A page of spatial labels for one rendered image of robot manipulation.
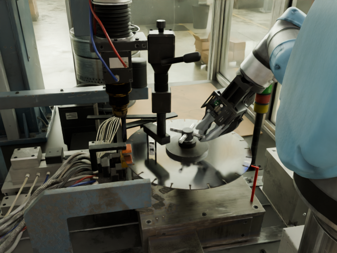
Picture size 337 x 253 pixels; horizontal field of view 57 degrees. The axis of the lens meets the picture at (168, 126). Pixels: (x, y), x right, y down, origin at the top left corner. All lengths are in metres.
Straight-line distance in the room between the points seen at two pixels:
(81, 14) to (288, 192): 0.67
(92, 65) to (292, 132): 1.22
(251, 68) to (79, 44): 0.87
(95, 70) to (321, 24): 1.23
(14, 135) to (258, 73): 0.96
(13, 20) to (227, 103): 0.79
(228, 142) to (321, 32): 0.69
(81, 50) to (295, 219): 1.00
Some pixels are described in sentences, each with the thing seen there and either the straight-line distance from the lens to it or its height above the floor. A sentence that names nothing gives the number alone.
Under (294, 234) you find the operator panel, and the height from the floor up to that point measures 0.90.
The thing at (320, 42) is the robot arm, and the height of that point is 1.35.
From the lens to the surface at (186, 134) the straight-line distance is 0.78.
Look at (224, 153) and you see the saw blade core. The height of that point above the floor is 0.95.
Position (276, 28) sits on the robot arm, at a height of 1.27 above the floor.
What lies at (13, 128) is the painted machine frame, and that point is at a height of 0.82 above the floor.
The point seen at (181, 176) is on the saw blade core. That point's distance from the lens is 0.72.
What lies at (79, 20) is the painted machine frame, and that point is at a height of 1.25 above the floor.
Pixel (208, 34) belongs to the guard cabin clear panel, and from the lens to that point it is 1.87.
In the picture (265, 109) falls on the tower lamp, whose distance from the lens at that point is 0.99.
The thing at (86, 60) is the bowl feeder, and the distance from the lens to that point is 1.37.
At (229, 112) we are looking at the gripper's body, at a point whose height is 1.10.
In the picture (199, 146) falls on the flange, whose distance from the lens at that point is 0.81.
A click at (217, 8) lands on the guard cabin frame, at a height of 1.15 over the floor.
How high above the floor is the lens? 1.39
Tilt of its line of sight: 28 degrees down
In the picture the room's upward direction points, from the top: 1 degrees clockwise
